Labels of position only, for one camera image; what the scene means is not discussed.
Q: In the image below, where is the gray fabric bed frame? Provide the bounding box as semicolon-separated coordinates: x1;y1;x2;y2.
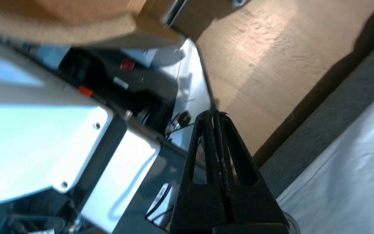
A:
260;29;374;199

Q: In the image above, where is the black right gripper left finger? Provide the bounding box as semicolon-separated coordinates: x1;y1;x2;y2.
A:
170;110;225;234

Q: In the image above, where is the white bed sheet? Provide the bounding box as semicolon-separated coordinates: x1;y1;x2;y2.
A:
276;81;374;234

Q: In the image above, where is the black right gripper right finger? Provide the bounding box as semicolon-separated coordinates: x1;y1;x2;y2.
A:
213;110;289;225

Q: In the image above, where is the silver robot chassis with label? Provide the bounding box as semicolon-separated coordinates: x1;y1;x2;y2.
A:
0;37;214;234

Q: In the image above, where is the curved wooden table drawer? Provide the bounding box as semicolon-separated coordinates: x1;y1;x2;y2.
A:
0;0;181;49

